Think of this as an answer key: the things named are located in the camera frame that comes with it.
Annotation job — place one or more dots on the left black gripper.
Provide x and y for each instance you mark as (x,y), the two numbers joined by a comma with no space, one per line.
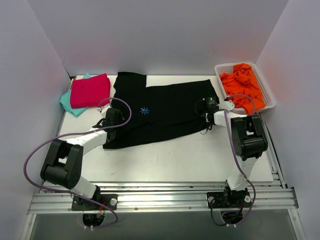
(108,119)

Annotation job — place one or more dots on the black t-shirt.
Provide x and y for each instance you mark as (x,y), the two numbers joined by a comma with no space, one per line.
(157,113)

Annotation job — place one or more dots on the folded teal t-shirt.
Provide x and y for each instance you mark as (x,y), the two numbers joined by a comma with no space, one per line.
(75,100)

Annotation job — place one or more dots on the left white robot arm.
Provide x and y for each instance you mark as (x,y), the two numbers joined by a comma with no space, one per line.
(63,163)

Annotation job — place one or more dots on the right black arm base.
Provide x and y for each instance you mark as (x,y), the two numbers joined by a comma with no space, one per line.
(231,206)

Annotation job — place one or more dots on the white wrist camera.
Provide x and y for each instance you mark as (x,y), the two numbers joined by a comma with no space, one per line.
(103,110)
(226,105)

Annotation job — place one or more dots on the white plastic basket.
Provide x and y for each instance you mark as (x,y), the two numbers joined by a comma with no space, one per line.
(268,97)

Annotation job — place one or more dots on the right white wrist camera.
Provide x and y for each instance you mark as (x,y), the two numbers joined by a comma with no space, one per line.
(226,105)

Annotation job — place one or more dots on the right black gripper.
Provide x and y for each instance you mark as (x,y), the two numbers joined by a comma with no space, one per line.
(203,110)

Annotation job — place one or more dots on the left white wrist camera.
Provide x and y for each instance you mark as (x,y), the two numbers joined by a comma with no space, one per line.
(103,110)

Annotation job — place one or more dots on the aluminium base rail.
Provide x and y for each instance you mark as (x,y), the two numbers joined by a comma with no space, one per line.
(165,197)

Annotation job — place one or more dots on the folded pink t-shirt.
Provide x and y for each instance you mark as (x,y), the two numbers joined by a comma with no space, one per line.
(99,89)

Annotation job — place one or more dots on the crumpled orange t-shirt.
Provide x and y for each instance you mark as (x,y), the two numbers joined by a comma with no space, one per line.
(242,81)

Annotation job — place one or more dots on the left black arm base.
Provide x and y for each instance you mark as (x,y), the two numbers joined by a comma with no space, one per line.
(98,212)

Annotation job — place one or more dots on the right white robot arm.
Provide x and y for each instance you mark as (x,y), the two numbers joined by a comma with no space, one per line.
(246,136)

